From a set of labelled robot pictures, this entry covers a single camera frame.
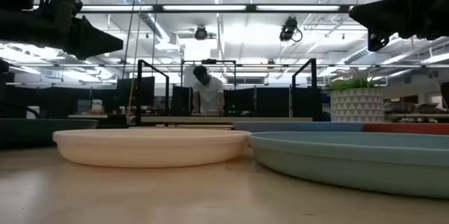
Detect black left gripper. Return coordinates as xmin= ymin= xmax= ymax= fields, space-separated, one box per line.
xmin=0 ymin=0 xmax=124 ymax=61

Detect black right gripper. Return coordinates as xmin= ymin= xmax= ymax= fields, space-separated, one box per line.
xmin=349 ymin=0 xmax=449 ymax=53

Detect dark teal plate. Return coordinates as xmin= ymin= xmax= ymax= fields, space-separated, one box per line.
xmin=0 ymin=118 xmax=99 ymax=149

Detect orange plate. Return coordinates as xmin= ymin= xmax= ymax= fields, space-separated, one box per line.
xmin=363 ymin=122 xmax=449 ymax=136

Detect cream plate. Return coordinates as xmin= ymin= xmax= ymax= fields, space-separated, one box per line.
xmin=52 ymin=127 xmax=253 ymax=169

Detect grey plate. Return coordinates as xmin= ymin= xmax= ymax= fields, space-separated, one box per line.
xmin=248 ymin=131 xmax=449 ymax=199

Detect black metal wooden shelf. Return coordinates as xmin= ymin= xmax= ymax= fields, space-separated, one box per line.
xmin=135 ymin=58 xmax=320 ymax=129

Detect black computer monitor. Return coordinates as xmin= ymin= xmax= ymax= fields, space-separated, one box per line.
xmin=116 ymin=76 xmax=156 ymax=107
xmin=170 ymin=86 xmax=193 ymax=117

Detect green succulent plant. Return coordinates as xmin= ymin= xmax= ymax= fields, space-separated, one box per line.
xmin=328 ymin=69 xmax=380 ymax=92

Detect white triangle-patterned plant pot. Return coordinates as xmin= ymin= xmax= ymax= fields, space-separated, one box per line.
xmin=330 ymin=88 xmax=385 ymax=124

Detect white round container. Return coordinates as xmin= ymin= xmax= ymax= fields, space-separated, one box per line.
xmin=183 ymin=65 xmax=196 ymax=88

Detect round black ceiling device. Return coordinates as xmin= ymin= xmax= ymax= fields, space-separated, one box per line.
xmin=194 ymin=25 xmax=209 ymax=41

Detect person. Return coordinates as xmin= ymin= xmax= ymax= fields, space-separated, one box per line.
xmin=191 ymin=65 xmax=226 ymax=117

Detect overhead beam with light strips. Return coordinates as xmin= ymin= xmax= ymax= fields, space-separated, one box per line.
xmin=79 ymin=4 xmax=354 ymax=15

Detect black overhead camera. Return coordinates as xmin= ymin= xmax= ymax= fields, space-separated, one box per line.
xmin=279 ymin=15 xmax=303 ymax=43

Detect black background rig frame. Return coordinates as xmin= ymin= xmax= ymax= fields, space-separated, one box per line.
xmin=180 ymin=58 xmax=237 ymax=91

